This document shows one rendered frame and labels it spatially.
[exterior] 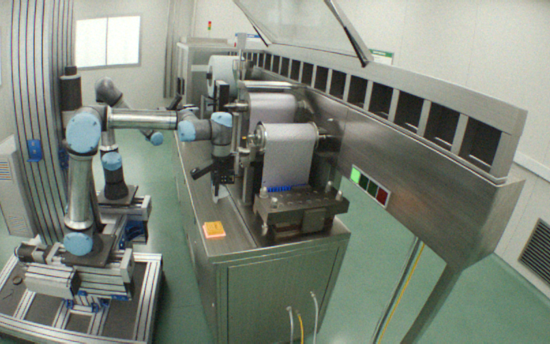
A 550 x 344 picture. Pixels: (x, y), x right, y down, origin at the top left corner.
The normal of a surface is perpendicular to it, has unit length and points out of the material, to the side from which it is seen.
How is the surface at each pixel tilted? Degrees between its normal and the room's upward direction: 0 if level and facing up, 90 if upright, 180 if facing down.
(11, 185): 90
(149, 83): 90
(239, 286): 90
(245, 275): 90
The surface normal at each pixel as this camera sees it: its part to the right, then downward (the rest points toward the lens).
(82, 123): 0.50, 0.30
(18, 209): 0.16, 0.43
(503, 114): -0.93, 0.07
